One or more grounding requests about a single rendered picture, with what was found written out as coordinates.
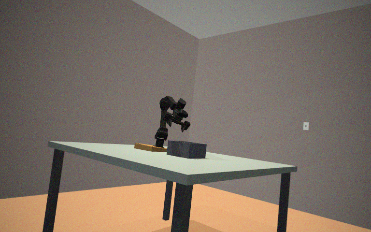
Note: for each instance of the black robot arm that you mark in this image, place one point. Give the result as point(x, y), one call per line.
point(177, 107)

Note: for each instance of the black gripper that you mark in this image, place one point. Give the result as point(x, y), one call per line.
point(176, 119)

